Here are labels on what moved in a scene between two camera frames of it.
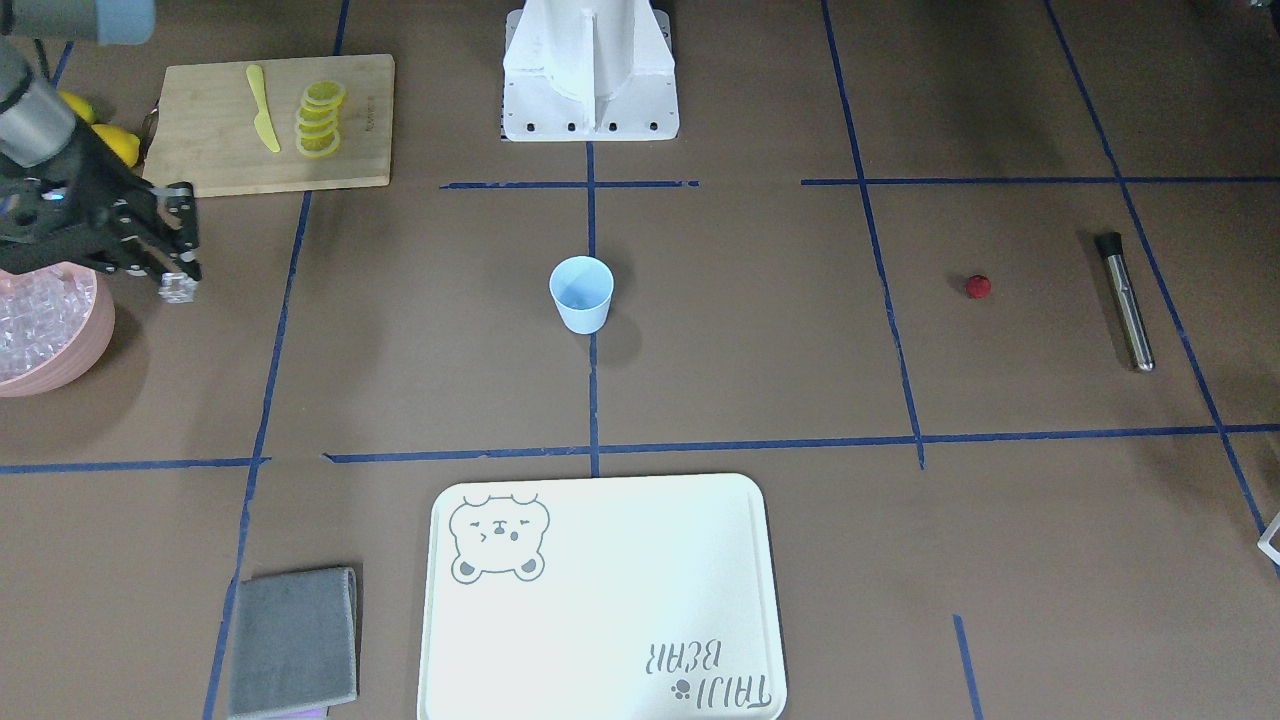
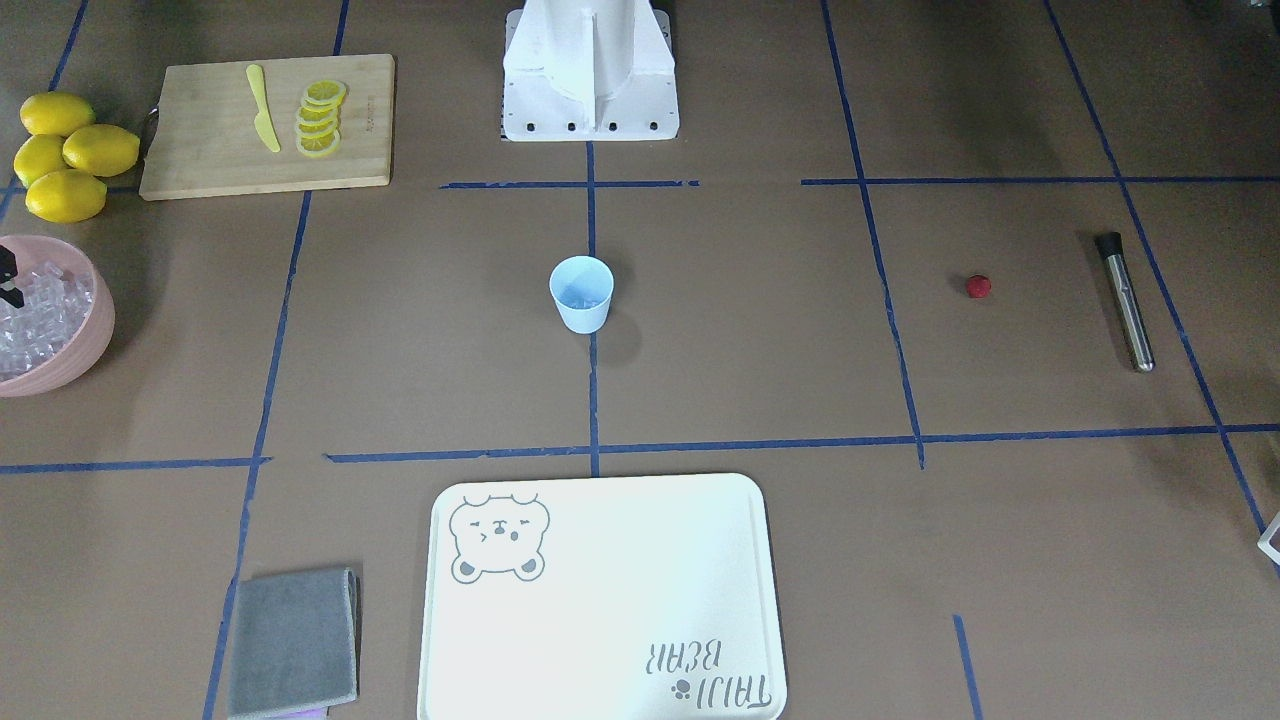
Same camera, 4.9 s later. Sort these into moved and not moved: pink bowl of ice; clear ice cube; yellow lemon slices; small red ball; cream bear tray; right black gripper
Moved: clear ice cube; right black gripper
Not moved: cream bear tray; small red ball; yellow lemon slices; pink bowl of ice
